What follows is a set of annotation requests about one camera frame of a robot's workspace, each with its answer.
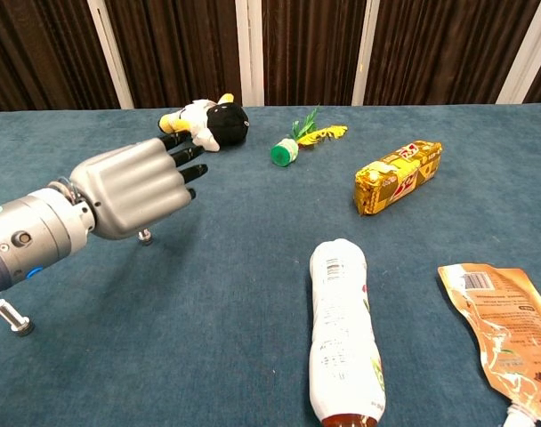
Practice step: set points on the green yellow feather shuttlecock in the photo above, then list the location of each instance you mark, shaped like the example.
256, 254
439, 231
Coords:
283, 153

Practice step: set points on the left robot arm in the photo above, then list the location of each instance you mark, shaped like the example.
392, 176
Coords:
26, 236

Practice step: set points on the white partition frame post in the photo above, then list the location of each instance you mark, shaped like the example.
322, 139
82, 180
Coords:
526, 49
249, 53
365, 53
110, 53

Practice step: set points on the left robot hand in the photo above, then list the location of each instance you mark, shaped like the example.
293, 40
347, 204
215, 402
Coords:
128, 187

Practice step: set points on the metal bolt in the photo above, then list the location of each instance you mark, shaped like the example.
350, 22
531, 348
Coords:
12, 318
145, 239

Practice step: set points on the golden snack package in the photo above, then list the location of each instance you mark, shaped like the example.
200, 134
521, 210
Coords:
395, 182

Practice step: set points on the white labelled drink bottle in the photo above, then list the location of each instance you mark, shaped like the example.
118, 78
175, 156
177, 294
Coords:
341, 333

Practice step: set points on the blue felt table cover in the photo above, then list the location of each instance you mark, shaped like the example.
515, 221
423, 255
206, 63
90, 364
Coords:
208, 289

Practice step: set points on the black white yellow plush toy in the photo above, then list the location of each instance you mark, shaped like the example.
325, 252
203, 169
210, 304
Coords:
226, 124

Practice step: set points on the orange spout pouch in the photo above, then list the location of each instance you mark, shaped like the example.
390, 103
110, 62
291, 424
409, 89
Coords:
506, 320

